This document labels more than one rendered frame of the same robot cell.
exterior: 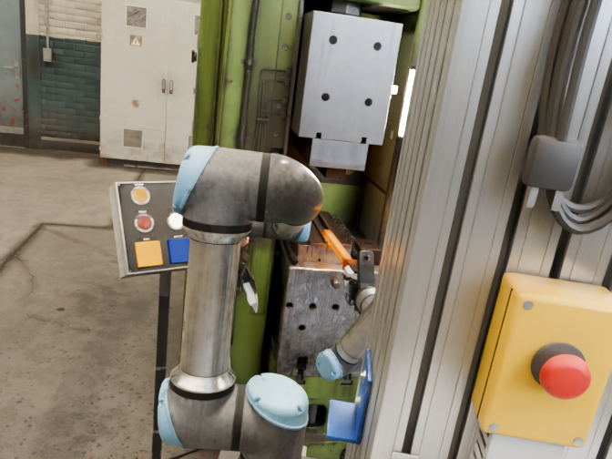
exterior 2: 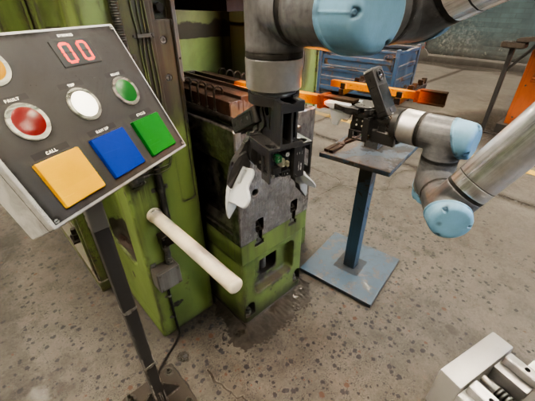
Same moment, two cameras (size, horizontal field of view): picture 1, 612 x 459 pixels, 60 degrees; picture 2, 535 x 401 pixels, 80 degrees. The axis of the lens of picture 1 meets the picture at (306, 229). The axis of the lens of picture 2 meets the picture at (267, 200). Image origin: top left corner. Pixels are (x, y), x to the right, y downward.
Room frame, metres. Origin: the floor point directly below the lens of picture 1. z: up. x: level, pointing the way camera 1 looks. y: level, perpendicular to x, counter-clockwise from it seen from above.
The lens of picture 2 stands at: (0.93, 0.43, 1.24)
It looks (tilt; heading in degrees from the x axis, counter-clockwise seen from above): 32 degrees down; 328
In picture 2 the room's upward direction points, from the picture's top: straight up
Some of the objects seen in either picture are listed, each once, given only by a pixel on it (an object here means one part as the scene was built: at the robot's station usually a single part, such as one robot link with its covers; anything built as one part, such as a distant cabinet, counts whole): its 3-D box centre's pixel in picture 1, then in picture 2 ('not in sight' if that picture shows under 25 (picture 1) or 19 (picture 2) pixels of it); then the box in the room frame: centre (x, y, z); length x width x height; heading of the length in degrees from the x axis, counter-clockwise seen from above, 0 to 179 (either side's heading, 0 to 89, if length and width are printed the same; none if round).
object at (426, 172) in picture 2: not in sight; (435, 181); (1.26, -0.21, 0.90); 0.11 x 0.08 x 0.11; 133
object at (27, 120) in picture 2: (144, 222); (29, 121); (1.50, 0.48, 1.09); 0.05 x 0.03 x 0.04; 102
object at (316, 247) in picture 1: (314, 233); (216, 91); (2.03, -0.04, 0.96); 0.42 x 0.20 x 0.09; 12
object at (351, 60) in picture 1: (347, 79); not in sight; (2.04, -0.08, 1.56); 0.42 x 0.39 x 0.40; 12
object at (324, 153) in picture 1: (326, 144); not in sight; (2.03, -0.04, 1.32); 0.42 x 0.20 x 0.10; 12
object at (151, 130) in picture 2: not in sight; (153, 134); (1.59, 0.30, 1.01); 0.07 x 0.05 x 0.07; 127
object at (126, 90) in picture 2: not in sight; (126, 91); (1.62, 0.32, 1.09); 0.05 x 0.03 x 0.04; 102
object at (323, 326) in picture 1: (318, 292); (230, 154); (2.05, -0.09, 0.69); 0.56 x 0.38 x 0.45; 12
